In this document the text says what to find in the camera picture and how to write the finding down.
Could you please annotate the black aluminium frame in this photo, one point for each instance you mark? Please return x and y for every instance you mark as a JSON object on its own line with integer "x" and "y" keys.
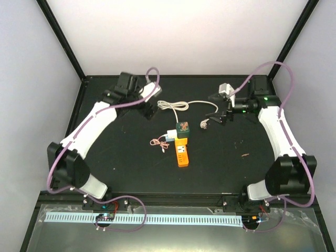
{"x": 88, "y": 82}

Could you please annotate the white usb charger plug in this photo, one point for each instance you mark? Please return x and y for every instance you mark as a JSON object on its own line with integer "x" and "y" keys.
{"x": 170, "y": 135}

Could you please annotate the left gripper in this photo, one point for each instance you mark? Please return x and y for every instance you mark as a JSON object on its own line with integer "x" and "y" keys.
{"x": 144, "y": 112}

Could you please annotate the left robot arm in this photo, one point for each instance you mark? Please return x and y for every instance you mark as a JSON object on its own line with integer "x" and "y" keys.
{"x": 67, "y": 167}

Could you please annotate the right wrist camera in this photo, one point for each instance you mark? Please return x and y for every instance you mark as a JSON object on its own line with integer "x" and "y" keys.
{"x": 225, "y": 90}

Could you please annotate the green cube socket adapter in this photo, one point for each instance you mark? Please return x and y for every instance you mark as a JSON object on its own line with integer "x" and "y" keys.
{"x": 182, "y": 130}

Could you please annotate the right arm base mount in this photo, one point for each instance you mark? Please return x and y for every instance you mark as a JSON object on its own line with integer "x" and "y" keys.
{"x": 240, "y": 203}

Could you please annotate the orange power strip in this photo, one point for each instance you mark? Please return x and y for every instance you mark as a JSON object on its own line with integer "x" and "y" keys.
{"x": 181, "y": 151}

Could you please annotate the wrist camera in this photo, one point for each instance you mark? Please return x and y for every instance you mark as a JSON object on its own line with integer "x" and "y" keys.
{"x": 225, "y": 90}
{"x": 149, "y": 90}

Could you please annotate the white three-pin plug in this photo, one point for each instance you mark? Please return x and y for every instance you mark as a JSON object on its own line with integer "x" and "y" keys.
{"x": 203, "y": 124}

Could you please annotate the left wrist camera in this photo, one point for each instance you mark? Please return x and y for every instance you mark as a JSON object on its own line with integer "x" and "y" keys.
{"x": 149, "y": 90}

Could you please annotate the light blue cable duct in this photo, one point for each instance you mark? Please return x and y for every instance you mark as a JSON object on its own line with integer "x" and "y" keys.
{"x": 148, "y": 219}

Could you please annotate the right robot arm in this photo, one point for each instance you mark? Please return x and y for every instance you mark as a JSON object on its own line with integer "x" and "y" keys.
{"x": 290, "y": 177}

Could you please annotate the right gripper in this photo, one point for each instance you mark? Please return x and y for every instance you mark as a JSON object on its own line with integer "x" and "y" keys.
{"x": 229, "y": 111}

